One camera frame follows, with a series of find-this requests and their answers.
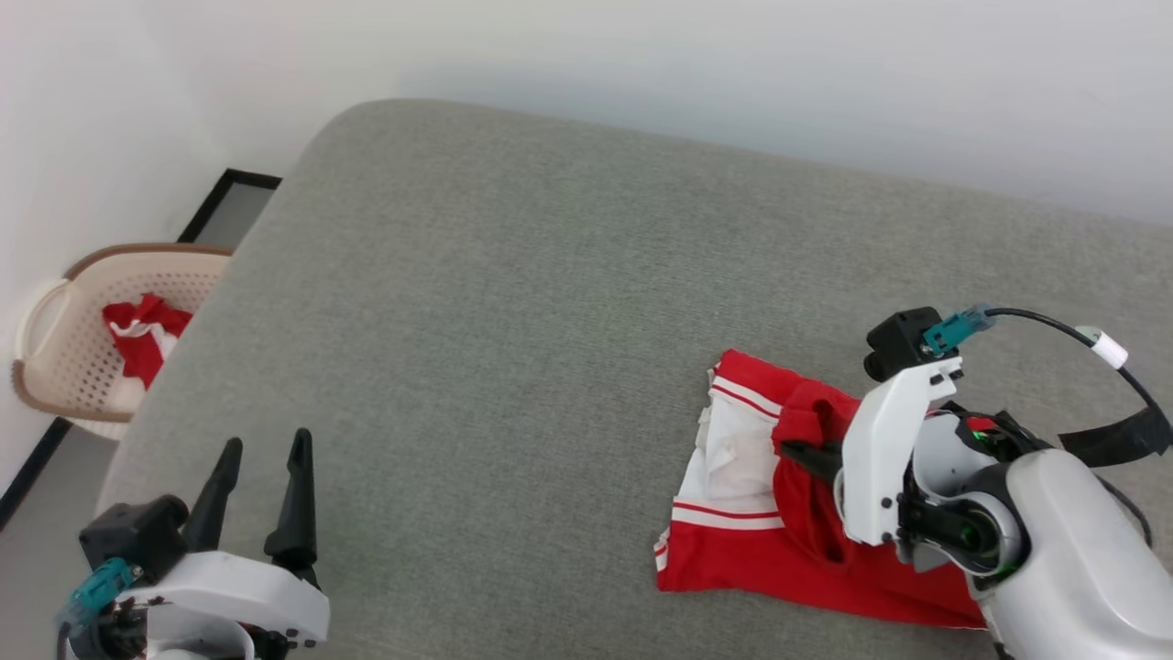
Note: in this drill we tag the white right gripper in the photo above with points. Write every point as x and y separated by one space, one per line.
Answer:
884 458

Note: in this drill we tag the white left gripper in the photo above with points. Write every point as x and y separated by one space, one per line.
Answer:
229 587

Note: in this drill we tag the red and white shirt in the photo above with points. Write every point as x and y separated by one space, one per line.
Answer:
733 559

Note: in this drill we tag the red cloth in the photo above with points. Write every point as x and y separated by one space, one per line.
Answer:
142 344

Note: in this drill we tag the beige plastic laundry basket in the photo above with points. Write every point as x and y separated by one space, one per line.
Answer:
73 367

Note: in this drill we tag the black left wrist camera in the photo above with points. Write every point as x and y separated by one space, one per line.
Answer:
133 536

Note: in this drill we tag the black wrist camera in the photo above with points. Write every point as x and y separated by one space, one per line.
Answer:
898 344
133 536

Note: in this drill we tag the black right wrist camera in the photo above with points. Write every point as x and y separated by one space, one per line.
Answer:
898 344

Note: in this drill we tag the teal left camera connector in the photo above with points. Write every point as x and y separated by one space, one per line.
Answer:
96 591

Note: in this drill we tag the teal camera connector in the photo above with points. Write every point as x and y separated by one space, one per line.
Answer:
96 591
953 330

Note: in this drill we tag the teal right camera connector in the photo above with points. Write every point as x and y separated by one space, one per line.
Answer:
953 330

